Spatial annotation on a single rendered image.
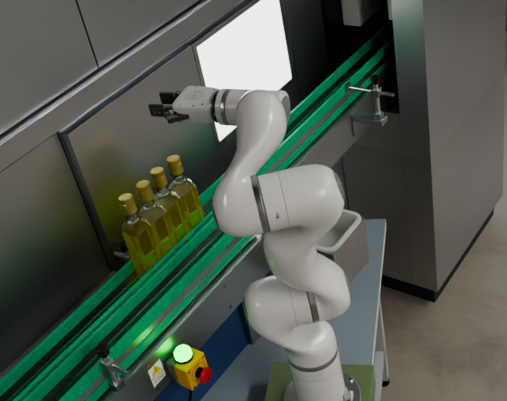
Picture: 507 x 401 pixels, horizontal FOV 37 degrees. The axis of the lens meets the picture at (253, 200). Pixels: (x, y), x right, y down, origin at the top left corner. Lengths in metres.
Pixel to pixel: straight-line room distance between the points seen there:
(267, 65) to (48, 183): 0.86
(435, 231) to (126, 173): 1.40
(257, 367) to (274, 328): 0.51
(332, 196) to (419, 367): 1.84
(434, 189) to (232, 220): 1.67
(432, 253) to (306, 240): 1.73
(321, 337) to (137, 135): 0.71
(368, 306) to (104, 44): 1.03
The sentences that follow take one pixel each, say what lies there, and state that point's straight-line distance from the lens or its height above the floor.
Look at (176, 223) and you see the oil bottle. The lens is 1.97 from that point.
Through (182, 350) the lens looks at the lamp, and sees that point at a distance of 1.86.
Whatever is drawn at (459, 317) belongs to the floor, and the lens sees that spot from 3.25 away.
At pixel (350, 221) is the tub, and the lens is 2.17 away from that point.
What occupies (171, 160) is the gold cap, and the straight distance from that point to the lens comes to 1.93.
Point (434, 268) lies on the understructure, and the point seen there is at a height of 0.23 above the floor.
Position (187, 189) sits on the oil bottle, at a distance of 1.97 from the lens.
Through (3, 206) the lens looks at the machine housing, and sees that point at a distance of 1.82.
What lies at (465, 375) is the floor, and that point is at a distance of 3.05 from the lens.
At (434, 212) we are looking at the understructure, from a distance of 2.95.
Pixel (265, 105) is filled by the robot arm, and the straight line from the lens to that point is 1.34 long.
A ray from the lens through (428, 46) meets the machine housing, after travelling 2.59.
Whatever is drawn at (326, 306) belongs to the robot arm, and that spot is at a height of 1.20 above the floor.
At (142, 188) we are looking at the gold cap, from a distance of 1.87.
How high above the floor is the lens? 2.34
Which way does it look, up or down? 36 degrees down
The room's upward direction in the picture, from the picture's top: 13 degrees counter-clockwise
